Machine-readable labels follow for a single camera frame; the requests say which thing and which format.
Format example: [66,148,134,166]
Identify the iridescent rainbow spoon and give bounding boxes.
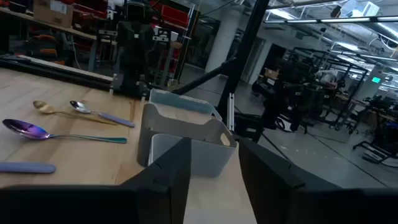
[1,118,128,144]

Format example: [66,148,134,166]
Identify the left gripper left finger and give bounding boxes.
[0,137,192,224]

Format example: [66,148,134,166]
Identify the cardboard box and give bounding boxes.
[32,0,75,29]

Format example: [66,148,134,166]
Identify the black diagonal brace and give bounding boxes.
[171,57,238,96]

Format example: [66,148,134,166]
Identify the black table frame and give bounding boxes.
[0,54,114,91]

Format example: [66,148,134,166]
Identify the red storage shelf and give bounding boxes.
[148,0,191,29]

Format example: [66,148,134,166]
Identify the white round building pillar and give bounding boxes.
[204,6,246,74]

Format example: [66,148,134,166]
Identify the black workstation frame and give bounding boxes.
[279,46,371,131]

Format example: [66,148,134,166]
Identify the wooden shelf board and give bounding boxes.
[0,6,98,41]

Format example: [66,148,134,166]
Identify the overhead LED light bar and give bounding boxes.
[262,14,398,26]

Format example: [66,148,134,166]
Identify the silver aluminium extrusion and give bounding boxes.
[226,92,236,132]

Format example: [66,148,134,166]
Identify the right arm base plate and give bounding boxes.
[109,73,150,101]

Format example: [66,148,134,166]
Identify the dark grey plastic bin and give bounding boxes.
[136,103,239,169]

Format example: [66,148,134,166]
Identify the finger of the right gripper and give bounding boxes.
[98,29,121,38]
[151,26,172,44]

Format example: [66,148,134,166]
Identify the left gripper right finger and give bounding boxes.
[238,138,398,224]

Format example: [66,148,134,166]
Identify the gold spoon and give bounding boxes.
[32,100,118,126]

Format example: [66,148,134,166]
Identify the black rig post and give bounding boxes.
[216,0,271,118]

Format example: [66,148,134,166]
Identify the clear plastic bin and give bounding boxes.
[148,133,239,179]
[148,88,223,122]

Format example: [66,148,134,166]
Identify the silver spoon lavender handle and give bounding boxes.
[0,161,57,174]
[69,100,136,128]

